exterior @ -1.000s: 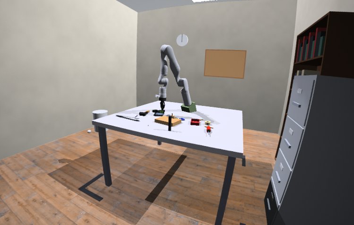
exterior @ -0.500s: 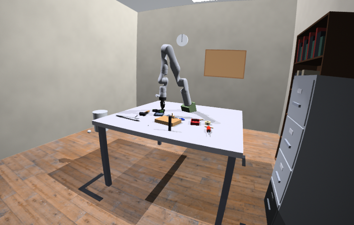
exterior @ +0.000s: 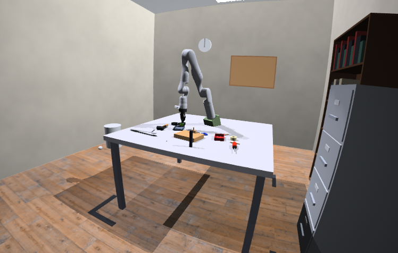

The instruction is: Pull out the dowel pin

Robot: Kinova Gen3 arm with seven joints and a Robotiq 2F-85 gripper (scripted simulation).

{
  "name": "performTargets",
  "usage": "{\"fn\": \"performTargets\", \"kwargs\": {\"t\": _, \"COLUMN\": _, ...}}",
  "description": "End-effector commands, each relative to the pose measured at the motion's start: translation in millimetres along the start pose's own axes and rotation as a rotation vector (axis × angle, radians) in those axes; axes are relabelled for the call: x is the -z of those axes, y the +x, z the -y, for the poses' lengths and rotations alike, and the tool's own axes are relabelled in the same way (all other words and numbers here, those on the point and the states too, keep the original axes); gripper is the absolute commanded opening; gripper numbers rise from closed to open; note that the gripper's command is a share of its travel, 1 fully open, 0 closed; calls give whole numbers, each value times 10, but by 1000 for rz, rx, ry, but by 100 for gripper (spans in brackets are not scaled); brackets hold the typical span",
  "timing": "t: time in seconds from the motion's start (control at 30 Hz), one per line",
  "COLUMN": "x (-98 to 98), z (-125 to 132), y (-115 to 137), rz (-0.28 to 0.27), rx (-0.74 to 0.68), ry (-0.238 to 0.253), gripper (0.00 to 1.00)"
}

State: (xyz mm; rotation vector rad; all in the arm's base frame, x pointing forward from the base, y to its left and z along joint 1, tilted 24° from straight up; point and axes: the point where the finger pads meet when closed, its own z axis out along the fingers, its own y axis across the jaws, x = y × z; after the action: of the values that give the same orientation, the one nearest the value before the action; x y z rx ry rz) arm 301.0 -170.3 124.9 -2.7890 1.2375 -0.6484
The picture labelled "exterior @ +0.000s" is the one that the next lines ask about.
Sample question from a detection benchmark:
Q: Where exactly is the red open tray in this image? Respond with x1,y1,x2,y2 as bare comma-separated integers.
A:
214,133,225,141

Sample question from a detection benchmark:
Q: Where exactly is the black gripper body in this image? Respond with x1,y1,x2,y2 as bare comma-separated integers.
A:
179,108,187,117

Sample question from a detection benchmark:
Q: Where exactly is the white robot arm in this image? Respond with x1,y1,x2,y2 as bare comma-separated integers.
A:
175,49,215,120

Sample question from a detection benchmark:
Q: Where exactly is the brown wooden bench board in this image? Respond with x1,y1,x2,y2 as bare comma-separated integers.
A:
173,130,204,142

